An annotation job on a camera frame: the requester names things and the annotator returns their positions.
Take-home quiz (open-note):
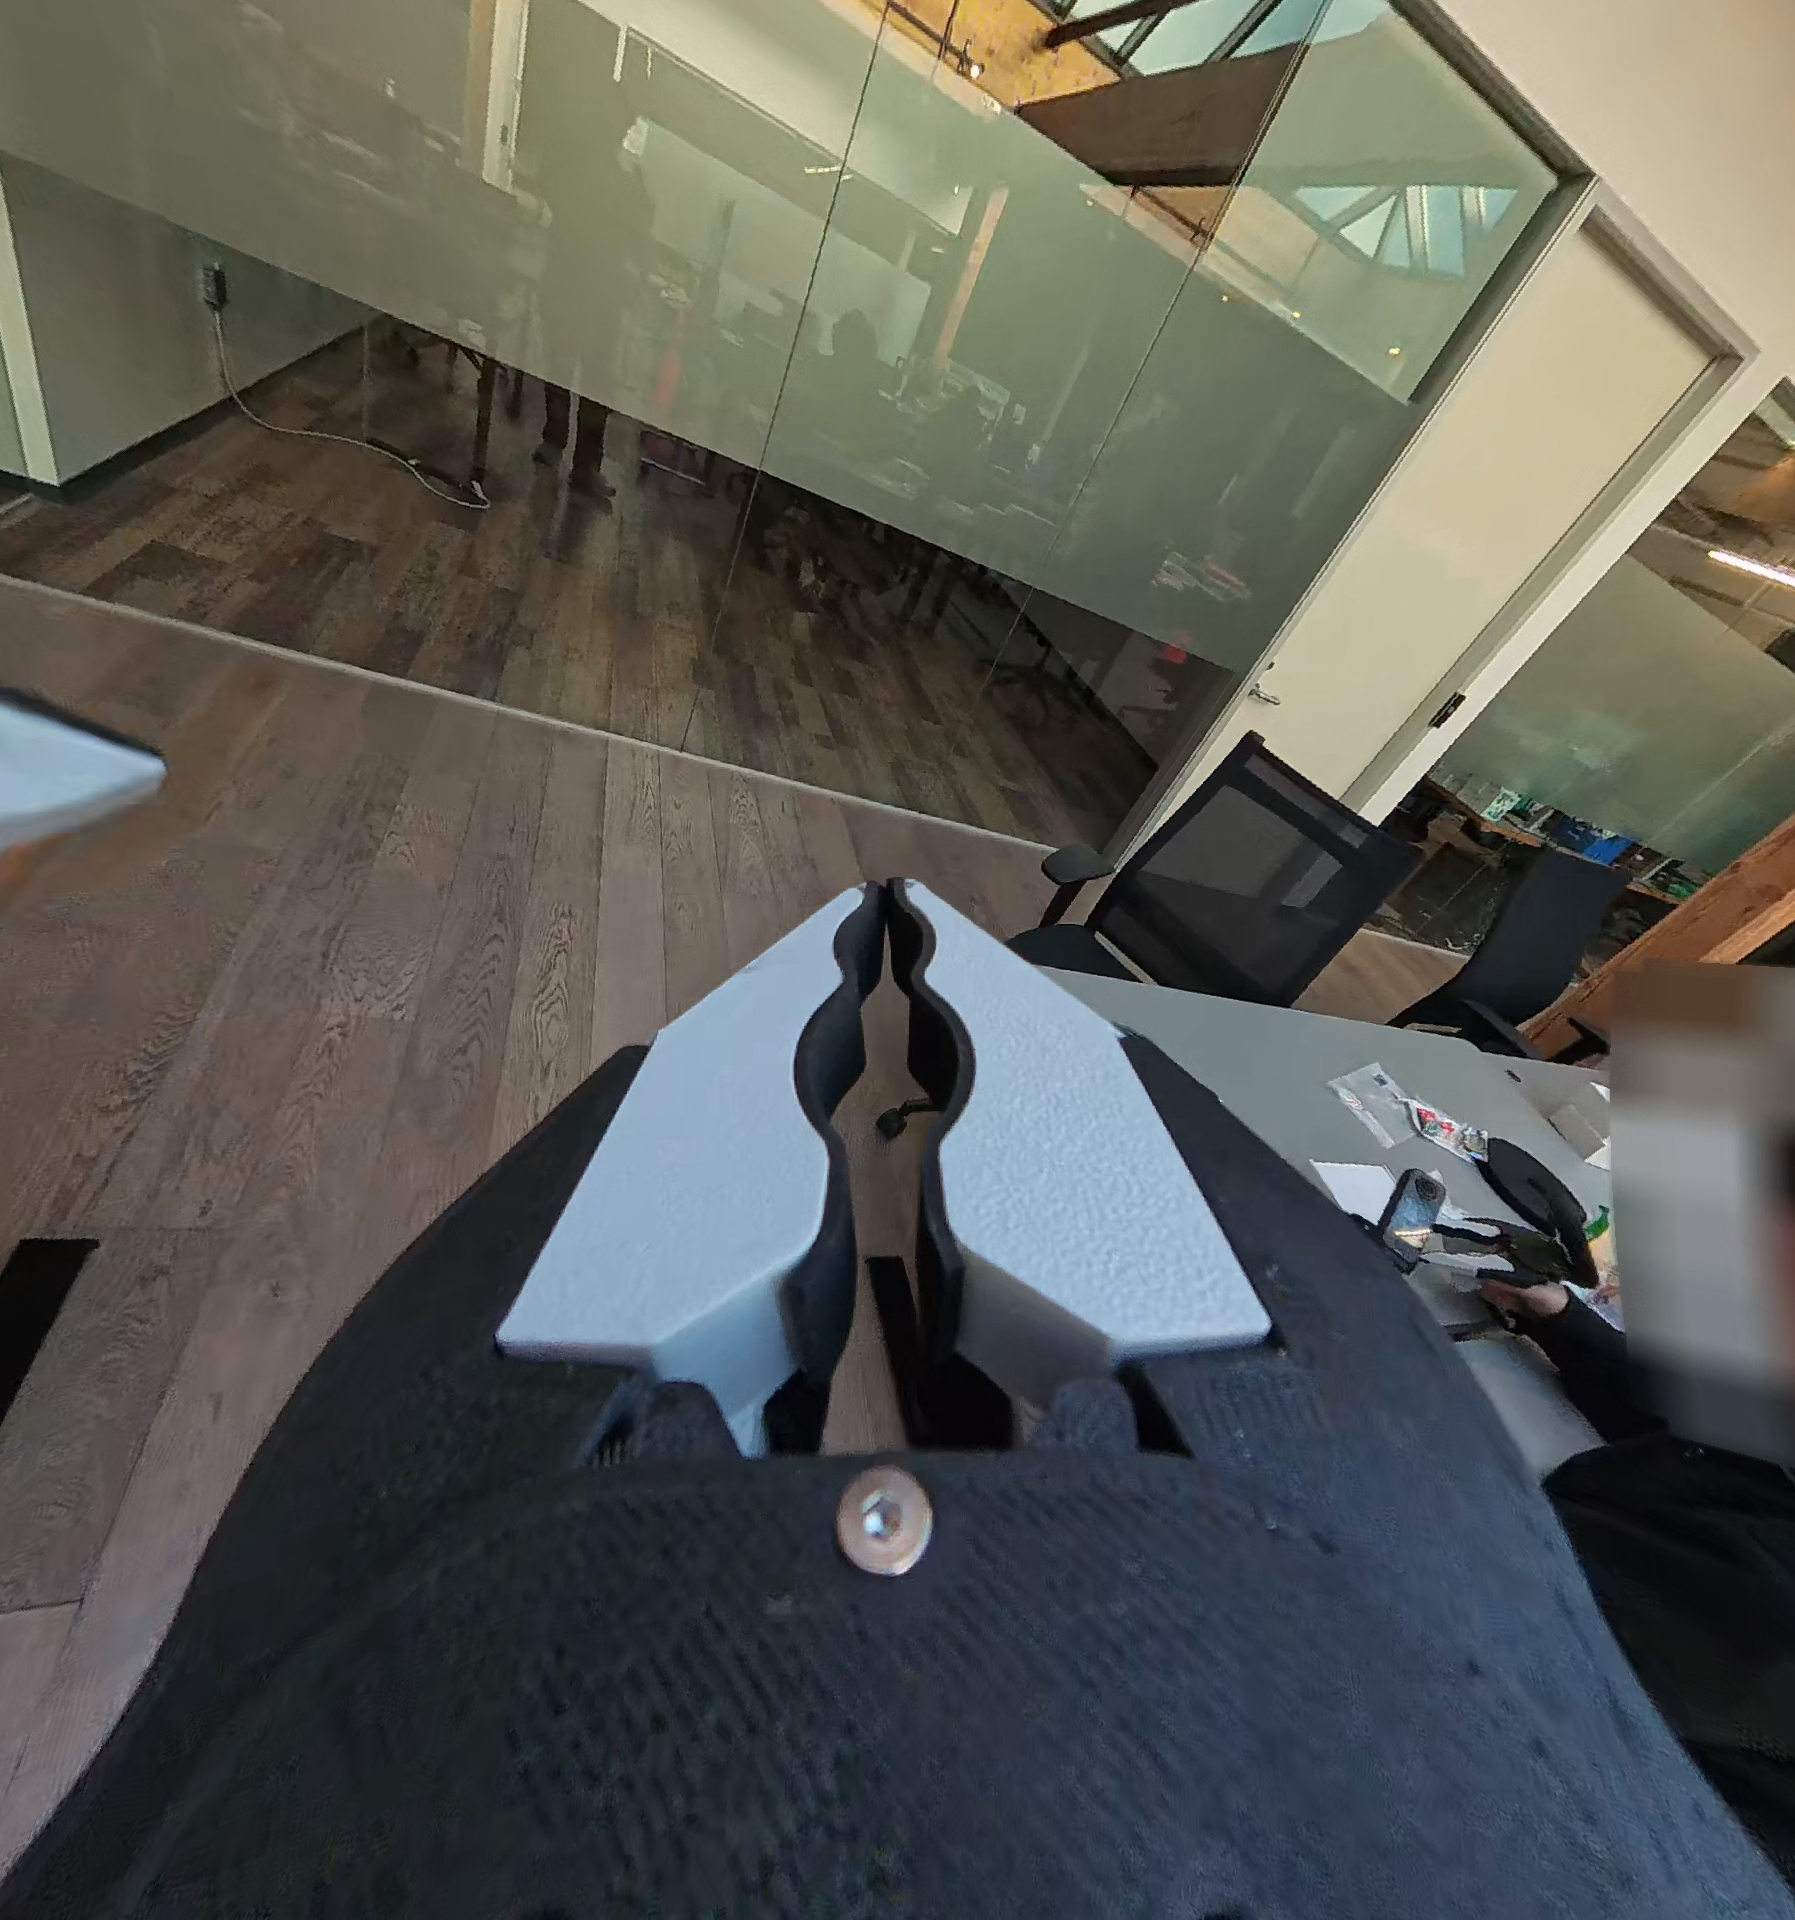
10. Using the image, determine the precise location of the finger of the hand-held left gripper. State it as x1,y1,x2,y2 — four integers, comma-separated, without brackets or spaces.
0,683,171,918

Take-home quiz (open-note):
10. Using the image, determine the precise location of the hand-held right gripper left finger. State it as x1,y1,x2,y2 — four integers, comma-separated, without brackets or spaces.
497,883,892,1456

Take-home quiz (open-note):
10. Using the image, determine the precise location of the wooden beam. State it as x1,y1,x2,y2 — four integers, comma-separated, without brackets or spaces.
1525,763,1795,1055

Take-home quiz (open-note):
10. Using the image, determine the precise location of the black mesh office chair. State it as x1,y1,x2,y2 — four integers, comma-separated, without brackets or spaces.
1006,729,1427,1010

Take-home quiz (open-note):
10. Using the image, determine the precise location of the clear plastic bag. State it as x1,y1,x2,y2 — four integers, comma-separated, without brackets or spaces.
1329,1063,1421,1149

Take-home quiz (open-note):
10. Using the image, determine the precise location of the black desk foot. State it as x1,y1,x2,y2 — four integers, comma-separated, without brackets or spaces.
0,1238,97,1545

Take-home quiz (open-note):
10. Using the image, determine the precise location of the white door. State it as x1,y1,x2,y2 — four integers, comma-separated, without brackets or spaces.
1139,178,1766,842

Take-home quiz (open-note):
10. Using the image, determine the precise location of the black velcro tape roll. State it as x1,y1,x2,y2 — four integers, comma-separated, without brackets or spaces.
1481,1137,1590,1253

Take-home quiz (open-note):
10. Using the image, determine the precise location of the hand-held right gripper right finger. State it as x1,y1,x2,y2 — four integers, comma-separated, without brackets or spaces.
889,883,1276,1454

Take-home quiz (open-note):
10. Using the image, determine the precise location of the grey desk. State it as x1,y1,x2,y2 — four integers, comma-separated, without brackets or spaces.
1037,966,1618,1480

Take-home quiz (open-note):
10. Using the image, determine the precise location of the white power cable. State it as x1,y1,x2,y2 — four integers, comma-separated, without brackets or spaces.
211,302,493,511

